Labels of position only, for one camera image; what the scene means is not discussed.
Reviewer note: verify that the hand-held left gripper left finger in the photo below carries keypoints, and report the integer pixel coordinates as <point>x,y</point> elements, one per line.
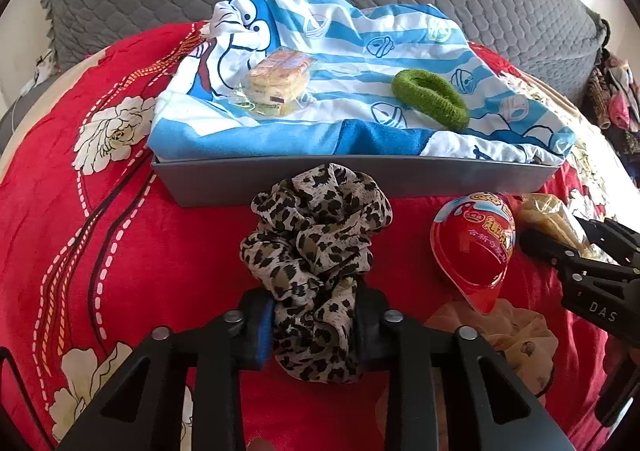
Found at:
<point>260,331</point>

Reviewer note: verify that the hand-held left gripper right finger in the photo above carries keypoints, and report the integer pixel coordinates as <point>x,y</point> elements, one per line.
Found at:
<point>367,331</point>

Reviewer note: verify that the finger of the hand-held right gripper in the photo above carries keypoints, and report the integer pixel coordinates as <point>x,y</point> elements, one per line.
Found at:
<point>615,240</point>
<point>545,245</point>

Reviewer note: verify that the yellow cake packet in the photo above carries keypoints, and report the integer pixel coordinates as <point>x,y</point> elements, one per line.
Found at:
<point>550,217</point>

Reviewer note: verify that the red egg-shaped toy pack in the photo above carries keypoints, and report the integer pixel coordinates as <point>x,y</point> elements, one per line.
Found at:
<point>470,256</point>

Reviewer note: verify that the beige sheer scrunchie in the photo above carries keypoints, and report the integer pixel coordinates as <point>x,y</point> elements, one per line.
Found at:
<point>520,341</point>

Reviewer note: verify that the leopard print scrunchie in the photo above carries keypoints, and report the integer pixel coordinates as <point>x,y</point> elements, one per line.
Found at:
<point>310,241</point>

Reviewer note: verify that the grey storage box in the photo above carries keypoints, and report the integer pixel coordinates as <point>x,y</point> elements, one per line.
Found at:
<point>225,186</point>

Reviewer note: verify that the green fuzzy scrunchie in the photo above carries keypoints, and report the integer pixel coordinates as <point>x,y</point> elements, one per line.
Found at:
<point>410,91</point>

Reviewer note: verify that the clear sandwich cake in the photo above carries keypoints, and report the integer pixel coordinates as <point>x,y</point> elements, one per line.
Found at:
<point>277,81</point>

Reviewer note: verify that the pile of clothes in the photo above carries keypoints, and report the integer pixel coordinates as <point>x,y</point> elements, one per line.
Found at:
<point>615,106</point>

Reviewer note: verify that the red floral blanket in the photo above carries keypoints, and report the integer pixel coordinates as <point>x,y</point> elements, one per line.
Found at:
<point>100,256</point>

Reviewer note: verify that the blue striped cartoon cloth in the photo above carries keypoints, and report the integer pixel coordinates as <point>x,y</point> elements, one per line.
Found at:
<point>350,46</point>

